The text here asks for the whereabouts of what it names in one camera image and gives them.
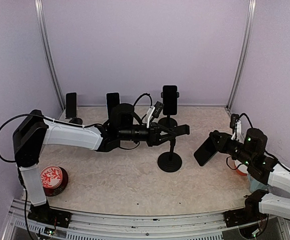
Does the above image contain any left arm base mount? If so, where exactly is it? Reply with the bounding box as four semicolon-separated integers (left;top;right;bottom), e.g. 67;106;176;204
28;204;72;229

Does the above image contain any clear case phone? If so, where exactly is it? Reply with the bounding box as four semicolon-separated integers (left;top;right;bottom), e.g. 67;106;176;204
65;92;78;119

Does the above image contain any black gooseneck phone stand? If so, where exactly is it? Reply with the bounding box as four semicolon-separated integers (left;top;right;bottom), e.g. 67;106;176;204
157;91;180;130

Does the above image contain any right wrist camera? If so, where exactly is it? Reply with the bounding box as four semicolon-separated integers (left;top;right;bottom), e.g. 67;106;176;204
229;113;242;141

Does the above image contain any red patterned round tin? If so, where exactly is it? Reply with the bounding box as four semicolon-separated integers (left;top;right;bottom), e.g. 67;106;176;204
40;165;69;197

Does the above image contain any right aluminium frame post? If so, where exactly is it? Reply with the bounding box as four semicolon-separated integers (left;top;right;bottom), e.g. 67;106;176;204
226;0;256;112

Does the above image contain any aluminium frame post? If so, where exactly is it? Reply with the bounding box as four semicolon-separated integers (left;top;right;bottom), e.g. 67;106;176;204
34;0;66;111
226;0;256;112

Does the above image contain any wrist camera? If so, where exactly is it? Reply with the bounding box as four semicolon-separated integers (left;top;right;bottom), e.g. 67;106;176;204
229;113;242;141
145;101;164;128

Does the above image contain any black clamp phone stand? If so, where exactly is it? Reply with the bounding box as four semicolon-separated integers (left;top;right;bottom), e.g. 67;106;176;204
157;124;190;173

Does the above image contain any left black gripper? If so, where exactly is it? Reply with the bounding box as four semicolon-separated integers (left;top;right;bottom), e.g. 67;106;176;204
119;122;177;147

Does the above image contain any light blue case phone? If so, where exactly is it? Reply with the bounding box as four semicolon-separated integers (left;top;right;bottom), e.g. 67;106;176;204
106;92;120;118

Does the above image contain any folding phone stand wood base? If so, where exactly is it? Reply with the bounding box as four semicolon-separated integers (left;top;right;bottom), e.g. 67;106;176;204
69;117;83;125

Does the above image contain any aluminium front rail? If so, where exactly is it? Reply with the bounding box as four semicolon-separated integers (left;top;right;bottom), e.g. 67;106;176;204
8;199;290;240

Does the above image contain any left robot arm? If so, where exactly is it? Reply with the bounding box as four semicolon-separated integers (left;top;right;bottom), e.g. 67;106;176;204
13;102;190;223

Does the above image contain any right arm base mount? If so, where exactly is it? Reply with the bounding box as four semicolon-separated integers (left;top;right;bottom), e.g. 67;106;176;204
223;208;267;228

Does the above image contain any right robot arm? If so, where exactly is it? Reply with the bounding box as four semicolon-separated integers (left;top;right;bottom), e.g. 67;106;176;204
209;128;290;222

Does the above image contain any teal phone diagonal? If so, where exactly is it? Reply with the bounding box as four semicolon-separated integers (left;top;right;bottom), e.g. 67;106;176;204
193;137;217;167

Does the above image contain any left aluminium frame post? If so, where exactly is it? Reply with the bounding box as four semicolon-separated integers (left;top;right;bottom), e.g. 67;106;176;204
34;0;66;111

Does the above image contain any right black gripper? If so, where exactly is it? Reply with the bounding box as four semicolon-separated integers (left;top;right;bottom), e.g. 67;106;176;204
210;131;254;167

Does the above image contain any light blue mug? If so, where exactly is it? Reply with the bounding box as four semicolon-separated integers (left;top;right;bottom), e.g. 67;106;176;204
247;174;268;193

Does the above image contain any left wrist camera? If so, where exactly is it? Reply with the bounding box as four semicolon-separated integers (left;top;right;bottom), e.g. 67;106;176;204
145;101;164;128

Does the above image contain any orange white bowl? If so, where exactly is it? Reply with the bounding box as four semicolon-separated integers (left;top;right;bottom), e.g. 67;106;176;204
234;160;248;177

